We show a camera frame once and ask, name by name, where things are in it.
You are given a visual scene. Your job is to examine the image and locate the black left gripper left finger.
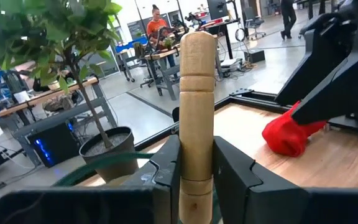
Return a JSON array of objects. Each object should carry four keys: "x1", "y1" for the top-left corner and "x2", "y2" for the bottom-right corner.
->
[{"x1": 0, "y1": 134, "x2": 182, "y2": 224}]

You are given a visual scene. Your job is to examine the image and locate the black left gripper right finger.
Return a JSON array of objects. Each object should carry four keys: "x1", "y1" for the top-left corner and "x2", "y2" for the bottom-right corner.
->
[{"x1": 212, "y1": 136, "x2": 358, "y2": 224}]

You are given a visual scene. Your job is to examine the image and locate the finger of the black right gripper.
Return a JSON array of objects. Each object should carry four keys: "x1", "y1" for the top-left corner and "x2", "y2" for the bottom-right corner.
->
[
  {"x1": 291, "y1": 12, "x2": 358, "y2": 126},
  {"x1": 274, "y1": 17, "x2": 357, "y2": 107}
]

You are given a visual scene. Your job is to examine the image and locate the cream gardening bag green trim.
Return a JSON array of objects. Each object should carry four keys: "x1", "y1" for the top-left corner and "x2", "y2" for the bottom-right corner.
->
[{"x1": 53, "y1": 151, "x2": 155, "y2": 187}]

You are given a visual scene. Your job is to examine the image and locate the red cloth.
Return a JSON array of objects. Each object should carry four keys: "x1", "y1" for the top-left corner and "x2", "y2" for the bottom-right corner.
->
[{"x1": 262, "y1": 101, "x2": 328, "y2": 158}]

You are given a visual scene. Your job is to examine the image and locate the wide trowel wooden handle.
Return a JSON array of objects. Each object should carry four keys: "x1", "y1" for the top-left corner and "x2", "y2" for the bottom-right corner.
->
[{"x1": 178, "y1": 30, "x2": 217, "y2": 224}]

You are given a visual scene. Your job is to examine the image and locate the green plant in black pot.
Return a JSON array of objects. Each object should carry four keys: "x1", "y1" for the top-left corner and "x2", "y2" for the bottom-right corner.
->
[{"x1": 0, "y1": 0, "x2": 139, "y2": 183}]

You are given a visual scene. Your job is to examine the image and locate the person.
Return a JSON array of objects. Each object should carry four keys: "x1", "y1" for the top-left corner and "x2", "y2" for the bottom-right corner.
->
[
  {"x1": 280, "y1": 0, "x2": 297, "y2": 40},
  {"x1": 146, "y1": 4, "x2": 177, "y2": 68}
]

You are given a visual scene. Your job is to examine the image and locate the black box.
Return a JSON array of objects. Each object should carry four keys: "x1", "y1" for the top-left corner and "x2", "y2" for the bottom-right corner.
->
[{"x1": 243, "y1": 49, "x2": 266, "y2": 64}]

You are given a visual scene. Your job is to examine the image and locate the black office chair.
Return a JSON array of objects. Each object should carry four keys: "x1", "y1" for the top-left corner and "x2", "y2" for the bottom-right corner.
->
[{"x1": 244, "y1": 7, "x2": 267, "y2": 41}]

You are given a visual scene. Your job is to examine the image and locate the black table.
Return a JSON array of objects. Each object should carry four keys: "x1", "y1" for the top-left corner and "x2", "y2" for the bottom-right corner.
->
[{"x1": 203, "y1": 18, "x2": 241, "y2": 60}]

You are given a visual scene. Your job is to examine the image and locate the black computer tower blue lights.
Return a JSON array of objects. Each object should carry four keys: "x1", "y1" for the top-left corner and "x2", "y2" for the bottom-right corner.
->
[{"x1": 26, "y1": 123, "x2": 81, "y2": 169}]

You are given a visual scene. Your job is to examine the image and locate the wooden top workbench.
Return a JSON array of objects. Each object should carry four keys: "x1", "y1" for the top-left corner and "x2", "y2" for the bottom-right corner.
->
[
  {"x1": 144, "y1": 43, "x2": 223, "y2": 101},
  {"x1": 0, "y1": 76, "x2": 117, "y2": 167}
]

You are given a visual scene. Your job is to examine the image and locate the black table frame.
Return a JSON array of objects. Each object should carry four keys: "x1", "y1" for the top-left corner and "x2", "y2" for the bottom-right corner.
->
[{"x1": 132, "y1": 88, "x2": 358, "y2": 153}]

